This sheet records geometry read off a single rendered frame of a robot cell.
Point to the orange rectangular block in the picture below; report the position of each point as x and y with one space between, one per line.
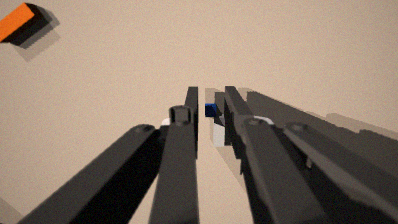
18 21

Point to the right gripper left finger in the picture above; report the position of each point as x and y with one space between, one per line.
107 190

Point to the small blue block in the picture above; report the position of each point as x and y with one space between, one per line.
210 110

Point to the grey rectangular bar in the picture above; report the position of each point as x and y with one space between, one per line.
219 130

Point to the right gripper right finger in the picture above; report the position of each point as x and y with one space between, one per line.
350 189

